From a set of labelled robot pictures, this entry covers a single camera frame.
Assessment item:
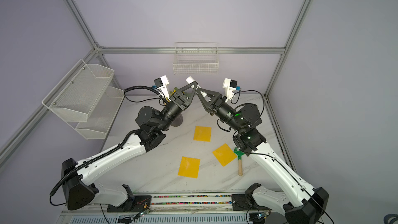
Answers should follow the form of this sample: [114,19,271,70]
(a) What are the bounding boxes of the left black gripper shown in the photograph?
[157,82,197,133]

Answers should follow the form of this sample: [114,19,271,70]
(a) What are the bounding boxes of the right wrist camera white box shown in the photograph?
[223,78,240,102]

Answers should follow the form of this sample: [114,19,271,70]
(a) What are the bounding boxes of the green head wooden hammer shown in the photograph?
[234,147,245,176]

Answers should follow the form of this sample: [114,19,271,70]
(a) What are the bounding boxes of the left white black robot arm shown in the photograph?
[49,81,198,211]

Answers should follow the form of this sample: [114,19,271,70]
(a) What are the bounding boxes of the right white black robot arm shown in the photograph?
[196,87,329,224]

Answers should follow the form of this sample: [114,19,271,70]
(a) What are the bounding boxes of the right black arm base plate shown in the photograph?
[231,194,270,211]

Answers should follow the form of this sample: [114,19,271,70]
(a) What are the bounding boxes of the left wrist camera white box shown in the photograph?
[154,75,170,100]

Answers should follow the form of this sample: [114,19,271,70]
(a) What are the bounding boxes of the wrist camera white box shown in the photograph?
[154,75,170,100]
[223,78,240,102]

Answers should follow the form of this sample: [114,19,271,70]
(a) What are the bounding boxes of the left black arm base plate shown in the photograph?
[107,195,152,213]

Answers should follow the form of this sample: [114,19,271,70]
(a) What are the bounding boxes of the dark ribbed vase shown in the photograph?
[171,115,183,127]

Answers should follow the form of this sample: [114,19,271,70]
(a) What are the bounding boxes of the white mesh lower shelf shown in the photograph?
[75,87,124,140]

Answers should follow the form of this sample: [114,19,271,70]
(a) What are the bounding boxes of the white wire wall basket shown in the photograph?
[173,42,219,75]

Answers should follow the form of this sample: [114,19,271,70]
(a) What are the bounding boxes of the white mesh upper shelf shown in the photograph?
[42,60,114,122]

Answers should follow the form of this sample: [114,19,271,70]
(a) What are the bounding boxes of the yellow envelope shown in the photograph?
[212,144,237,167]
[178,157,201,178]
[193,126,211,142]

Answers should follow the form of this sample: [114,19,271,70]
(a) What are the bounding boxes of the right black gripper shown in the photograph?
[200,89,245,133]

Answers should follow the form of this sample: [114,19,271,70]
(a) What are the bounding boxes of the white mesh shelf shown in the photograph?
[75,87,124,140]
[42,60,114,122]

